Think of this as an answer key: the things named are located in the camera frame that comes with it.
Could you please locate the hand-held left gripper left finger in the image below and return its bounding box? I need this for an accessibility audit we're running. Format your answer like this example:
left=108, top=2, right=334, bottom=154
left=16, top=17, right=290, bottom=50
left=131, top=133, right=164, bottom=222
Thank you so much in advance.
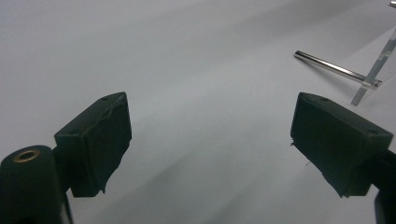
left=53, top=91, right=133, bottom=199

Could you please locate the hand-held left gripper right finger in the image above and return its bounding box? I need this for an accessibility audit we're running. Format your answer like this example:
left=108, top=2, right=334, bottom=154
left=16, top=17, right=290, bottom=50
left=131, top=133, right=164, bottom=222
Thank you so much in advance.
left=290, top=91, right=394, bottom=198

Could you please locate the clear acrylic plate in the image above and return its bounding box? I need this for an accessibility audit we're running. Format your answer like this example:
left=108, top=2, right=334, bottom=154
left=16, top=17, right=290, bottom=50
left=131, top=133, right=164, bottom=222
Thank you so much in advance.
left=350, top=27, right=396, bottom=107

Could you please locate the long thin metal rod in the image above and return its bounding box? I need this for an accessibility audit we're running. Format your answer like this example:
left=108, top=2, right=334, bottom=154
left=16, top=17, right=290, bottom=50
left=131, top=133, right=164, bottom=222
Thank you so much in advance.
left=293, top=49, right=368, bottom=84

